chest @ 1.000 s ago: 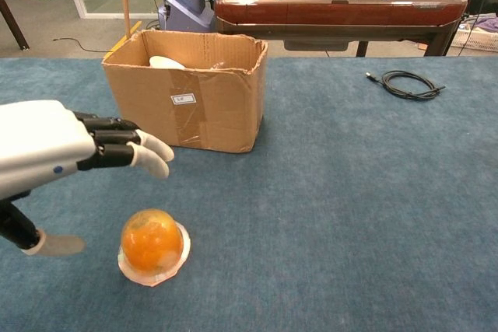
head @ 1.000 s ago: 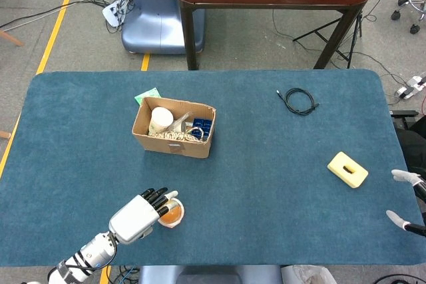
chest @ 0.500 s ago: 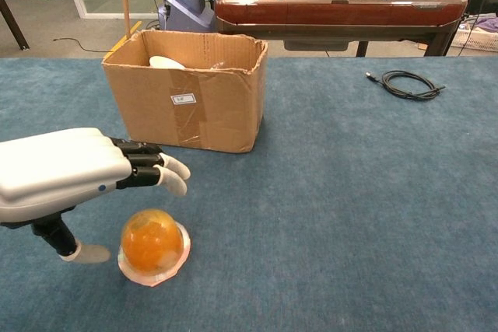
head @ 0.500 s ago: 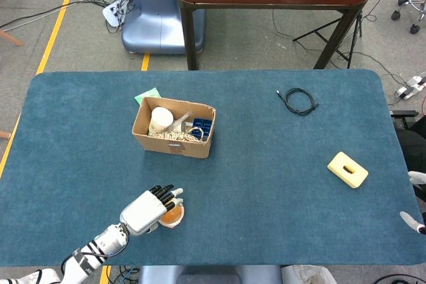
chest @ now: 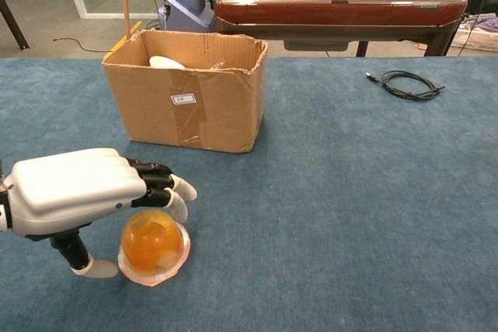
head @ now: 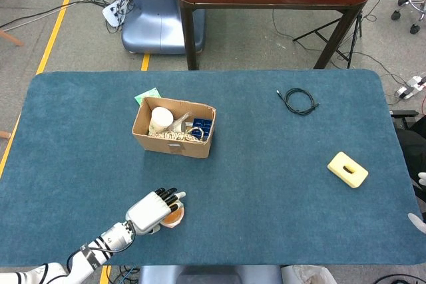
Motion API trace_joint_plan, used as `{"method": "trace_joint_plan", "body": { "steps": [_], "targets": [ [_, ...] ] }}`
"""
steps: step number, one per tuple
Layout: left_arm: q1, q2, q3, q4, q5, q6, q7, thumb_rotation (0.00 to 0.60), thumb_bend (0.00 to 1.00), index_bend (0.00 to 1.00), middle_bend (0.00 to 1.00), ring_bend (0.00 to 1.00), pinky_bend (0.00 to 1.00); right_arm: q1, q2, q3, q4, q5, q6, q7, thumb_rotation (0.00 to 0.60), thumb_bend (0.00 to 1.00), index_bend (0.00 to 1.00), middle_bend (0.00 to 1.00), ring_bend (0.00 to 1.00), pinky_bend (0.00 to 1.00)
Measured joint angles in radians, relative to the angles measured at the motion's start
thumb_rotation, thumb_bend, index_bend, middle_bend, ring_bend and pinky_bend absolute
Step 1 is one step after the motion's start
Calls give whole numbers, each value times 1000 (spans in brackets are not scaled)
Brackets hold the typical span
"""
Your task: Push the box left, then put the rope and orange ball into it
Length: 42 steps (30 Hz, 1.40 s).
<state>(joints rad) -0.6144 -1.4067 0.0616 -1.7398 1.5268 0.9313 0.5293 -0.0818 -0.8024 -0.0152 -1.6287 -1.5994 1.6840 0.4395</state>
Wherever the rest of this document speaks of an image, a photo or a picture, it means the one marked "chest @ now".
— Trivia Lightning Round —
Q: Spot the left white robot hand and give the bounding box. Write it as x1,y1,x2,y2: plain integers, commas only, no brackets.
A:
2,148,198,279

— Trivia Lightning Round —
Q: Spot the orange jelly dome cup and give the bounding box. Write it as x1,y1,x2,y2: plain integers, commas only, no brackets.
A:
117,209,191,288

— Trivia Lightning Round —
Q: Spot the brown cardboard box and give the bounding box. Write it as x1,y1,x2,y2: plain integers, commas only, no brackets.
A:
101,29,269,153

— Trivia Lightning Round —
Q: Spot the white paper cup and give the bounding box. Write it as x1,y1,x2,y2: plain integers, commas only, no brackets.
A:
149,54,187,71

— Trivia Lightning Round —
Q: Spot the dark wooden table leg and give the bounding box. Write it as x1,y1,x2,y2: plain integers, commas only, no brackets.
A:
0,0,30,51

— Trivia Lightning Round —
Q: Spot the blue felt table mat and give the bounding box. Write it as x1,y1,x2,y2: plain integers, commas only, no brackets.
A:
0,56,498,332

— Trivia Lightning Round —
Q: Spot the dark wood mahjong table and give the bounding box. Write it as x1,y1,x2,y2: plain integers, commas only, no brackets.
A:
214,0,468,58

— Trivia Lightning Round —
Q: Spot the white plastic basket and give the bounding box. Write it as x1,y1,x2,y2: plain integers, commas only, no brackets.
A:
451,16,498,53

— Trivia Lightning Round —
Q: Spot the purple cloth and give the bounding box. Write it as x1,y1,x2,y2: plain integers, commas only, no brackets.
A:
475,16,498,33

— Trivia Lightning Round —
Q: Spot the coiled black cable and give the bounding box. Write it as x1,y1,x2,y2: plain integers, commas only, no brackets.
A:
365,70,447,102

